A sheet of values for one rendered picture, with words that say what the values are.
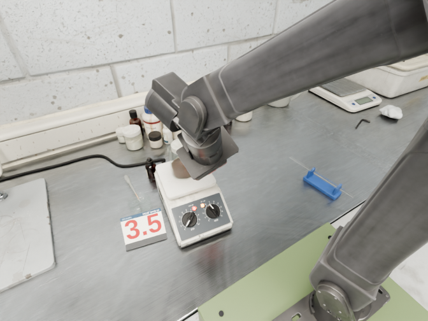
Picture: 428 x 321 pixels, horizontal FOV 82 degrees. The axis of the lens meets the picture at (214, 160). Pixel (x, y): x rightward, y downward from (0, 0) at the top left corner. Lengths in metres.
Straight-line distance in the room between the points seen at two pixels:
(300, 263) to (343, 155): 0.47
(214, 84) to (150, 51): 0.65
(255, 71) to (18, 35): 0.70
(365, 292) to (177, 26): 0.85
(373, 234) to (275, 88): 0.17
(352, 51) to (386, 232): 0.16
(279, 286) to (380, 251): 0.22
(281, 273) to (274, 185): 0.29
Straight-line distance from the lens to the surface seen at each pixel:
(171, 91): 0.36
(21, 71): 0.88
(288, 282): 0.49
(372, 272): 0.32
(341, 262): 0.32
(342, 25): 0.20
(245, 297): 0.46
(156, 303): 0.53
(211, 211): 0.56
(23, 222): 0.74
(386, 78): 1.35
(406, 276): 0.66
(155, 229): 0.59
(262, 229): 0.60
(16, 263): 0.67
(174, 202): 0.56
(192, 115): 0.29
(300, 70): 0.22
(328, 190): 0.72
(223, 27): 1.02
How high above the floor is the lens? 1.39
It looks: 40 degrees down
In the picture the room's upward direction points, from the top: straight up
